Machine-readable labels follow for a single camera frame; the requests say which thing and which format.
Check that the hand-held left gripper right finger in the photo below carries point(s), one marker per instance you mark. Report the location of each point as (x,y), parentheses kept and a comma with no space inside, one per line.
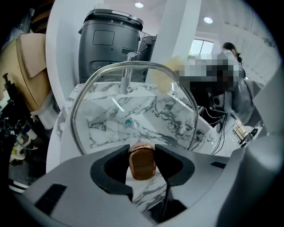
(195,170)

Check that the black clamp stand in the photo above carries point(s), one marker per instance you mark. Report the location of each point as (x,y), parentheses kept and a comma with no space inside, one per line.
(7,85)

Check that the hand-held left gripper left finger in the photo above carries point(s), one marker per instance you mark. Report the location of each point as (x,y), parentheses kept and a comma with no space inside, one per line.
(73,195)

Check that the brown cardboard box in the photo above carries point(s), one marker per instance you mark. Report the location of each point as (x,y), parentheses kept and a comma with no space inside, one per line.
(28,73)

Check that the chrome faucet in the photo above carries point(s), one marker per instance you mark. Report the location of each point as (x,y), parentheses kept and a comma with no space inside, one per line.
(126,75)

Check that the white plastic bottles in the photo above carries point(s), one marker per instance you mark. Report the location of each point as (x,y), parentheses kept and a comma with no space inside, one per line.
(24,142)

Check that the white marble sink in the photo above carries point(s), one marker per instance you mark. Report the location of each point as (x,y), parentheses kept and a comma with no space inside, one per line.
(144,195)

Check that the round ceiling light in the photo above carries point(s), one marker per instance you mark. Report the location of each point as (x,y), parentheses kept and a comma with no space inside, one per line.
(139,5)
(208,20)

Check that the green sink drain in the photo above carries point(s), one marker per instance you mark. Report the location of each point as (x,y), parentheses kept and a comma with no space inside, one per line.
(128,122)

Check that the black kitchen appliance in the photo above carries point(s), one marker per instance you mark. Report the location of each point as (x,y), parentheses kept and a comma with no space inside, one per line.
(106,53)

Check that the person's grey jacket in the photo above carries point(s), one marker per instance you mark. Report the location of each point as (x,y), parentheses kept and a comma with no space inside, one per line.
(244,97)

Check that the beige fluffy scrubber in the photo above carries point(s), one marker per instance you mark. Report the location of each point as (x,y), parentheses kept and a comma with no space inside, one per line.
(163,75)

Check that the gold and black device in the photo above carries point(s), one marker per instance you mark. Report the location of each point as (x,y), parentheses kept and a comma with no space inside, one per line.
(243,134)

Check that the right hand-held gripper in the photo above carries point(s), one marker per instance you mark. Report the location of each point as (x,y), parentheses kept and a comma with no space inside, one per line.
(199,95)

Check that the window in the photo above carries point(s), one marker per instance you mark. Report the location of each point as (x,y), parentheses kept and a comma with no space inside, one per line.
(203,47)

